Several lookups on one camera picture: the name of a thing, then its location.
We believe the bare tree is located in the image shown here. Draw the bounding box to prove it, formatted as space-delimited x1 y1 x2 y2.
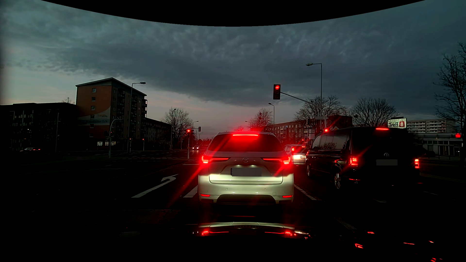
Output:
294 95 348 131
350 97 400 127
251 108 274 129
434 42 466 146
162 107 193 149

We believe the white car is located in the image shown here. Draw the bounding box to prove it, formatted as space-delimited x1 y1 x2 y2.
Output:
198 131 295 205

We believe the traffic light on pole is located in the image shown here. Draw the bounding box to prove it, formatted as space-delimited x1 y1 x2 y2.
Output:
186 126 202 159

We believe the long brick building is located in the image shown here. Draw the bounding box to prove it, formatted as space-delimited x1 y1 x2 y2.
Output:
265 115 353 145

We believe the silver car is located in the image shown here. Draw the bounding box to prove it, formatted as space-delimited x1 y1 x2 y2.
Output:
284 144 308 166

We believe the dark apartment block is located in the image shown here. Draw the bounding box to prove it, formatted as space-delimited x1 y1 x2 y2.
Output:
145 117 172 150

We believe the car's own bonnet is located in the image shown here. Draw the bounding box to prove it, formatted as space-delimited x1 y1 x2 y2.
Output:
120 221 466 262

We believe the bent pole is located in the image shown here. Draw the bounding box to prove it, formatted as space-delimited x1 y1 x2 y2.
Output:
108 118 124 159

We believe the tall brown apartment building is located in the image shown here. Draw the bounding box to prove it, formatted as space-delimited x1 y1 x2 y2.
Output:
75 77 148 150

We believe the black van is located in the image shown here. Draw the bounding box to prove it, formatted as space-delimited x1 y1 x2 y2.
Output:
305 126 421 191

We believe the dark asphalt road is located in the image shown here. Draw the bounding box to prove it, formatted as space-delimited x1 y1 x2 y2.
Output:
0 148 466 233

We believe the billboard sign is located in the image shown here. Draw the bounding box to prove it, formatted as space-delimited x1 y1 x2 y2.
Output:
387 117 408 129

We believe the dark low building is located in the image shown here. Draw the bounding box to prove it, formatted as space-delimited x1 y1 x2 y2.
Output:
0 102 78 153

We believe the pale apartment building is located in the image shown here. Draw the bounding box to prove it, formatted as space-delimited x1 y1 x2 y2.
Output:
407 118 458 134

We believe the low shop building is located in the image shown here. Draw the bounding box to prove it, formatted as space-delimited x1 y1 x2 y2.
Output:
415 133 464 157

